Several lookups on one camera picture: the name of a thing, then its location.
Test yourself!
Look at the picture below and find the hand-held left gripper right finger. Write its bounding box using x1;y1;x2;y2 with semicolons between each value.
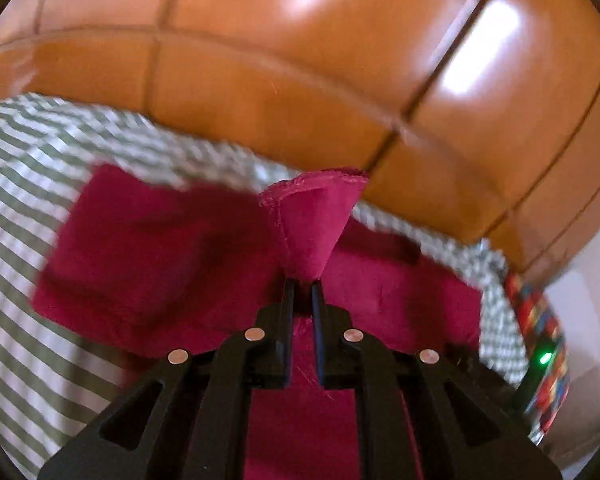
311;280;564;480

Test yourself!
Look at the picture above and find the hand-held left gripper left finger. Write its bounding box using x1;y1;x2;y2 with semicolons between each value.
37;280;297;480

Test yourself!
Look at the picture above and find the dark red garment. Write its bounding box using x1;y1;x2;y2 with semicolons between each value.
32;162;483;480

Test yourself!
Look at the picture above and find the colourful plaid pillow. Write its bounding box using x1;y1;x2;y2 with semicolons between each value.
502;272;573;436

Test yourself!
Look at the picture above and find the green white checked bedsheet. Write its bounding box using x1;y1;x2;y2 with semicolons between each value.
0;94;531;480

